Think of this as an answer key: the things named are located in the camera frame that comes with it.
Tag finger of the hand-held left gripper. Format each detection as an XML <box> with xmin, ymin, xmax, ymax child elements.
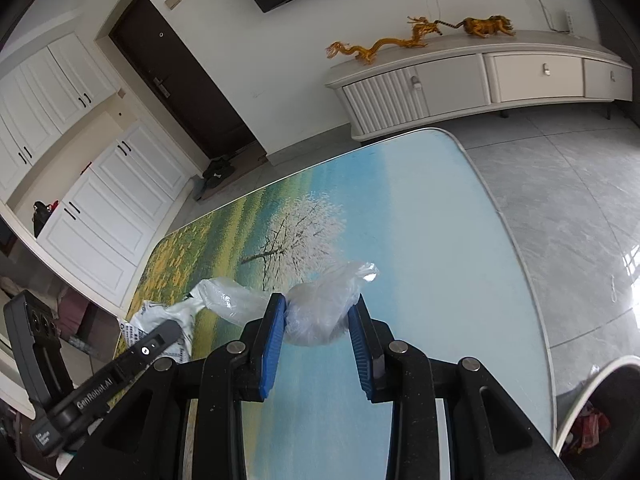
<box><xmin>117</xmin><ymin>319</ymin><xmax>182</xmax><ymax>386</ymax></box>

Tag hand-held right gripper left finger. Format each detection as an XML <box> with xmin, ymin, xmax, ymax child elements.
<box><xmin>57</xmin><ymin>293</ymin><xmax>288</xmax><ymax>480</ymax></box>

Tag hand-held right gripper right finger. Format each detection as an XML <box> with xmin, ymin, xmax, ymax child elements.
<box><xmin>347</xmin><ymin>294</ymin><xmax>572</xmax><ymax>480</ymax></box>

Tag white printed plastic bag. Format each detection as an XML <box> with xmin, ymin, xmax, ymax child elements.
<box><xmin>122</xmin><ymin>299</ymin><xmax>197</xmax><ymax>364</ymax></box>

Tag translucent white plastic bag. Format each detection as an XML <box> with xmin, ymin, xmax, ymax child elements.
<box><xmin>285</xmin><ymin>260</ymin><xmax>382</xmax><ymax>347</ymax></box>

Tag white round trash bin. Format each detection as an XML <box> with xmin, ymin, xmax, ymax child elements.
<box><xmin>552</xmin><ymin>355</ymin><xmax>640</xmax><ymax>480</ymax></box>

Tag black handbag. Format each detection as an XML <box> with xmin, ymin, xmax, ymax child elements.
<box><xmin>32</xmin><ymin>200</ymin><xmax>55</xmax><ymax>237</ymax></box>

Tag white base cabinet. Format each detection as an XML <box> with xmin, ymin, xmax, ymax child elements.
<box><xmin>37</xmin><ymin>122</ymin><xmax>195</xmax><ymax>302</ymax></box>

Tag black shoes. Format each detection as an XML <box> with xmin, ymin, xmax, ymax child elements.
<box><xmin>201</xmin><ymin>156</ymin><xmax>235</xmax><ymax>182</ymax></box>

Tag red wrapper in bin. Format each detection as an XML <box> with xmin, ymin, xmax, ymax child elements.
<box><xmin>570</xmin><ymin>402</ymin><xmax>611</xmax><ymax>451</ymax></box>

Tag dark brown door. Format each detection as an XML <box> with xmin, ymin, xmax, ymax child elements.
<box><xmin>108</xmin><ymin>0</ymin><xmax>262</xmax><ymax>162</ymax></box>

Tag white television cabinet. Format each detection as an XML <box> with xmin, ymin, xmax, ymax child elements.
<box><xmin>323</xmin><ymin>29</ymin><xmax>634</xmax><ymax>143</ymax></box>

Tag golden dragon figurine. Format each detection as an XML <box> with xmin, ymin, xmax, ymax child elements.
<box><xmin>326</xmin><ymin>15</ymin><xmax>447</xmax><ymax>67</ymax></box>

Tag golden tiger figurine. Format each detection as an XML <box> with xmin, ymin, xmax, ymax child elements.
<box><xmin>462</xmin><ymin>15</ymin><xmax>517</xmax><ymax>40</ymax></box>

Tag white wall cabinet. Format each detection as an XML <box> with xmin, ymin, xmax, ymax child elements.
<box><xmin>0</xmin><ymin>32</ymin><xmax>119</xmax><ymax>202</ymax></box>

